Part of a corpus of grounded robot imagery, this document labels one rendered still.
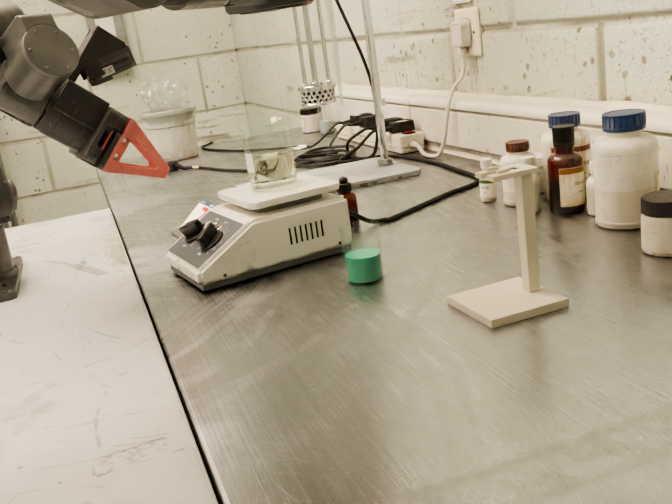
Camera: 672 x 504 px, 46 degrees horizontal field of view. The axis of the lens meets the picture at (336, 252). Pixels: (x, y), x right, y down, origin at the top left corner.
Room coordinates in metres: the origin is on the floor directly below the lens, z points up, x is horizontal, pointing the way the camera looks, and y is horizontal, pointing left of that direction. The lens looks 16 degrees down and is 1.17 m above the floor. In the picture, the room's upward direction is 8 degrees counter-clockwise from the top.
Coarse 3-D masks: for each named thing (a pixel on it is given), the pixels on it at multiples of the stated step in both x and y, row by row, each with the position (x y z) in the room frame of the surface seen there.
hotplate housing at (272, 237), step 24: (240, 216) 0.90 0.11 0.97; (264, 216) 0.88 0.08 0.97; (288, 216) 0.89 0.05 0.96; (312, 216) 0.90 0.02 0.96; (336, 216) 0.92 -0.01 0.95; (240, 240) 0.86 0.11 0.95; (264, 240) 0.87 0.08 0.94; (288, 240) 0.89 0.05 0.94; (312, 240) 0.90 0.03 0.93; (336, 240) 0.91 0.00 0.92; (216, 264) 0.85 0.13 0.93; (240, 264) 0.86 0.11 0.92; (264, 264) 0.87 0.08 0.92; (288, 264) 0.89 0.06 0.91
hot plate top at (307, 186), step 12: (300, 180) 0.97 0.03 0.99; (312, 180) 0.96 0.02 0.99; (324, 180) 0.95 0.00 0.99; (228, 192) 0.96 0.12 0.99; (240, 192) 0.95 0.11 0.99; (252, 192) 0.94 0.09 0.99; (264, 192) 0.93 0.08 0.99; (276, 192) 0.92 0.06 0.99; (288, 192) 0.91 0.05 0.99; (300, 192) 0.90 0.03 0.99; (312, 192) 0.91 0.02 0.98; (324, 192) 0.92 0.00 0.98; (240, 204) 0.90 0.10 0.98; (252, 204) 0.88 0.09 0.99; (264, 204) 0.88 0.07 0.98; (276, 204) 0.89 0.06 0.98
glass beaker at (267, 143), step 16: (240, 128) 0.95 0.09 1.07; (256, 128) 0.93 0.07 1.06; (272, 128) 0.93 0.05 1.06; (288, 128) 0.95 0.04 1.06; (256, 144) 0.93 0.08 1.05; (272, 144) 0.93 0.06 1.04; (288, 144) 0.94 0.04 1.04; (256, 160) 0.93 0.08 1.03; (272, 160) 0.93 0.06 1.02; (288, 160) 0.94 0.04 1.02; (256, 176) 0.94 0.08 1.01; (272, 176) 0.93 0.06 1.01; (288, 176) 0.94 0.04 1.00
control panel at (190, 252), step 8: (208, 216) 0.96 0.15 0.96; (216, 216) 0.94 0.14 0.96; (224, 216) 0.93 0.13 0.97; (216, 224) 0.92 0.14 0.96; (224, 224) 0.91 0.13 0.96; (232, 224) 0.89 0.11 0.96; (240, 224) 0.88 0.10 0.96; (224, 232) 0.88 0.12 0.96; (232, 232) 0.87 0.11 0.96; (184, 240) 0.94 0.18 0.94; (224, 240) 0.86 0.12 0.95; (176, 248) 0.93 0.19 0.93; (184, 248) 0.92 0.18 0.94; (192, 248) 0.90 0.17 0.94; (216, 248) 0.86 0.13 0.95; (184, 256) 0.90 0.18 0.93; (192, 256) 0.88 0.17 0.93; (200, 256) 0.87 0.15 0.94; (208, 256) 0.85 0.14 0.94; (192, 264) 0.86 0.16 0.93; (200, 264) 0.85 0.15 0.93
